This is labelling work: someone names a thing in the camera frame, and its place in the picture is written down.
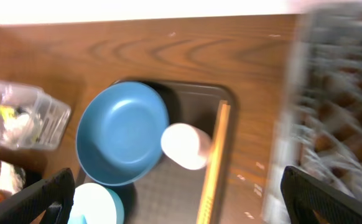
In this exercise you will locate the clear plastic bin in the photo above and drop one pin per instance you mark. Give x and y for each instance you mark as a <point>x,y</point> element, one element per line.
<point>53,113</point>

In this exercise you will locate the brown serving tray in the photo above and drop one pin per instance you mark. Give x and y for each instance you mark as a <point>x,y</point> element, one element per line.
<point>169,193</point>

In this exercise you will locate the white tissue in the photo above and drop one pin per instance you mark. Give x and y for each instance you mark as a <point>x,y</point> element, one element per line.
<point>19,128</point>

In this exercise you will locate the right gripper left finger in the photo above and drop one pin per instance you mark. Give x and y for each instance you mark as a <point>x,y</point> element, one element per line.
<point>52,197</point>

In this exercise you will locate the green snack wrapper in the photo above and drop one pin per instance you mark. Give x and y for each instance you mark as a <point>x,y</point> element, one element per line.
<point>10,111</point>

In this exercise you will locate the dark blue bowl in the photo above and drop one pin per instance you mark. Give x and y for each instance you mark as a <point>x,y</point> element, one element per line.
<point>118,136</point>

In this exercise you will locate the light blue small bowl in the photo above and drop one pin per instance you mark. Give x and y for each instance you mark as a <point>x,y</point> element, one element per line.
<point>95,204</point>

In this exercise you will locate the black waste tray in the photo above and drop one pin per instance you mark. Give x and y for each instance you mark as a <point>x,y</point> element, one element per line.
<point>28,177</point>

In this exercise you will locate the grey dishwasher rack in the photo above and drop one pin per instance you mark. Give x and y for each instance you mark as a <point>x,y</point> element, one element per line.
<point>319,130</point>

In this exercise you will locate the white rice pile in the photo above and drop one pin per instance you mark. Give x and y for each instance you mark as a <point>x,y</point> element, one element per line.
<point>3,177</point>

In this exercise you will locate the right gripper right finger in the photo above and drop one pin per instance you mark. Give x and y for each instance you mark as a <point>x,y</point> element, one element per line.
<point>307,200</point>

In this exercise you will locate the pink cup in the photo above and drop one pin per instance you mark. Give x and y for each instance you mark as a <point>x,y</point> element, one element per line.
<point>186,145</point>

